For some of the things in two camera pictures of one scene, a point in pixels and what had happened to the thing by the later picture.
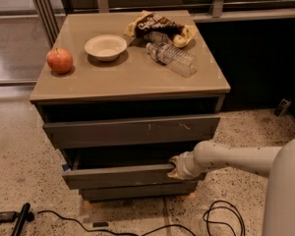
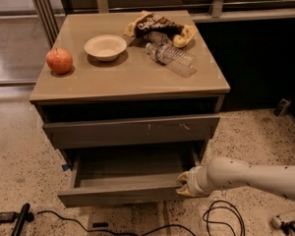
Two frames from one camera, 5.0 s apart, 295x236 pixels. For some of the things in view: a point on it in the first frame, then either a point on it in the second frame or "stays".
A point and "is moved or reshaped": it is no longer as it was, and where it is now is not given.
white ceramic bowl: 106,47 stays
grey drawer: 118,176 is moved or reshaped
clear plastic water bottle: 179,61 stays
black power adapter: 6,216 stays
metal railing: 228,2 stays
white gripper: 184,165 -> 195,182
